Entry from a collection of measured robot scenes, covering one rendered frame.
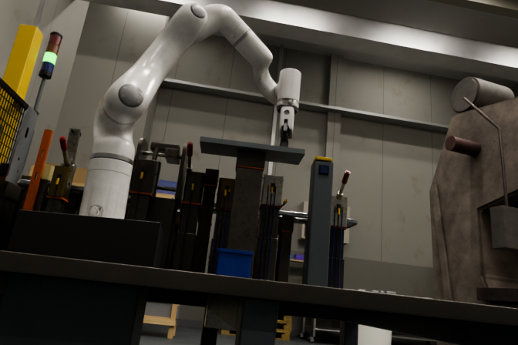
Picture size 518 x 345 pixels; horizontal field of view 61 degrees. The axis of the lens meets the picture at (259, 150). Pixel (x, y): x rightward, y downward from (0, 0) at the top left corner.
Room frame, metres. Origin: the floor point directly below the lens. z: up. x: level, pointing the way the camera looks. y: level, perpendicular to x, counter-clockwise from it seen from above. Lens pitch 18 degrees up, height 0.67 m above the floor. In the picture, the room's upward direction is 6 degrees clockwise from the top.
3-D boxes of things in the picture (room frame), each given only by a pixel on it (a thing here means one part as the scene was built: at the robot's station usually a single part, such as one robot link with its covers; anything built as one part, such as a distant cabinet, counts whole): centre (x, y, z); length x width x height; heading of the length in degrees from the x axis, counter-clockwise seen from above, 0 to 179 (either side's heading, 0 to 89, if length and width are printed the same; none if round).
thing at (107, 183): (1.23, 0.42, 0.89); 0.19 x 0.19 x 0.18
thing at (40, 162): (1.64, 0.83, 0.95); 0.03 x 0.01 x 0.50; 93
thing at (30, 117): (1.80, 1.00, 1.17); 0.12 x 0.01 x 0.34; 3
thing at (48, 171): (1.67, 0.81, 0.88); 0.04 x 0.04 x 0.37; 3
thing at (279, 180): (1.67, -0.07, 0.90); 0.13 x 0.08 x 0.41; 3
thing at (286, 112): (1.53, -0.09, 1.30); 0.10 x 0.07 x 0.11; 175
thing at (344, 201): (1.68, -0.33, 0.88); 0.12 x 0.07 x 0.36; 3
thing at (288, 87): (1.53, -0.09, 1.44); 0.09 x 0.08 x 0.13; 28
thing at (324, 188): (1.52, -0.23, 0.92); 0.08 x 0.08 x 0.44; 3
